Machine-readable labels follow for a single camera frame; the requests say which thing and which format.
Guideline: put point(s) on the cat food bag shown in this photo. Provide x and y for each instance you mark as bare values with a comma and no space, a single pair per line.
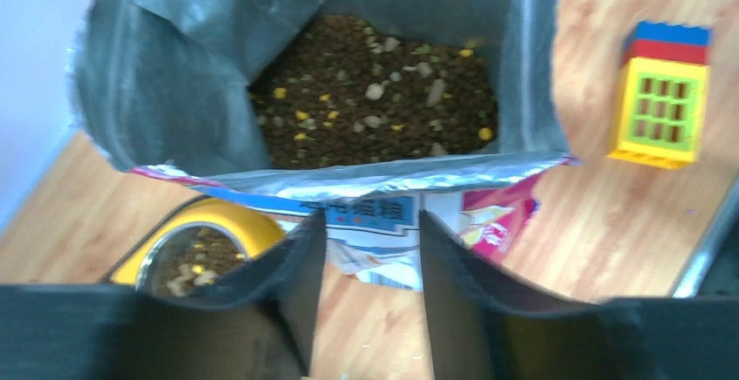
368,109

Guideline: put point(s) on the yellow double pet bowl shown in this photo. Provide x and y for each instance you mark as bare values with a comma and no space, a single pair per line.
199,241

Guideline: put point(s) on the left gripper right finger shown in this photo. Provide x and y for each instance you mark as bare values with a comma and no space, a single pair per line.
485,323

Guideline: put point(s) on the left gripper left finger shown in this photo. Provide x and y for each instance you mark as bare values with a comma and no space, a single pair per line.
255,323

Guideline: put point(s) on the yellow toy block calculator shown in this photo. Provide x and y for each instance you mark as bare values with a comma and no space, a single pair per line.
661,95

